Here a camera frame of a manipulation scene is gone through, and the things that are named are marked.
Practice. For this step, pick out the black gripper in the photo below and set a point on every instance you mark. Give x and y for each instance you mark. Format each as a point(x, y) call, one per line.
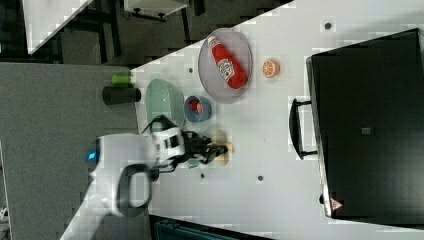
point(197, 147)

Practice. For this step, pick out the peeled yellow banana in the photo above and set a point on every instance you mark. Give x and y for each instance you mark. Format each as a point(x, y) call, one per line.
point(220, 138)

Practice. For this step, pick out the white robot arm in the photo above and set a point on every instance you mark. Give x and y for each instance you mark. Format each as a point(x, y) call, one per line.
point(125, 168)

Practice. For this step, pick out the blue small bowl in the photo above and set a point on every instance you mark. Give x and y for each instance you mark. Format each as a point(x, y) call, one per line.
point(196, 118)

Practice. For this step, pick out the large red strawberry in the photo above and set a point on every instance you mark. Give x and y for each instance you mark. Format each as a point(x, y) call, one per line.
point(196, 107)

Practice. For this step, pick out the grey round plate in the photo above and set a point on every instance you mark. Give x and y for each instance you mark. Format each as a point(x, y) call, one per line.
point(213, 83)

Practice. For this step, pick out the green perforated colander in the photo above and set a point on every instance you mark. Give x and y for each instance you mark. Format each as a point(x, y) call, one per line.
point(164, 98)

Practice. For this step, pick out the red ketchup bottle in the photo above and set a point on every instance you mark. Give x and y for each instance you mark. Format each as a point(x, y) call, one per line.
point(228, 66)

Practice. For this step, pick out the orange half slice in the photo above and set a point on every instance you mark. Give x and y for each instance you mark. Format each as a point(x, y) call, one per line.
point(271, 68)

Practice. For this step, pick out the black round pot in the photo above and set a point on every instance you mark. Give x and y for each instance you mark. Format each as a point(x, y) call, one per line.
point(120, 95)

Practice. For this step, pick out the white side table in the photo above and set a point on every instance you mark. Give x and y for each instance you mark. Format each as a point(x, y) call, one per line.
point(44, 18)

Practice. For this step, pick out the blue metal frame rail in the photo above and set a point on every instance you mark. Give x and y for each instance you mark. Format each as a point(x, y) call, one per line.
point(169, 229)

